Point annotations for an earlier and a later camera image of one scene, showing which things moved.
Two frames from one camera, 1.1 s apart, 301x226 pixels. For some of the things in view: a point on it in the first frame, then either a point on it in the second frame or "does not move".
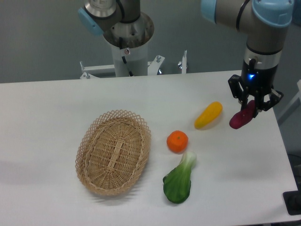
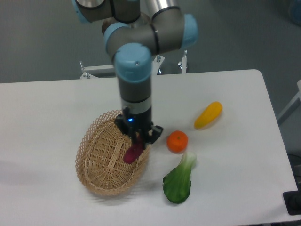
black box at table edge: (292, 201) does not move
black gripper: (257, 82) → (138, 124)
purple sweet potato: (243, 117) → (133, 153)
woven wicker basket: (112, 152) does not move
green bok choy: (177, 184) does not move
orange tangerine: (177, 141) does not move
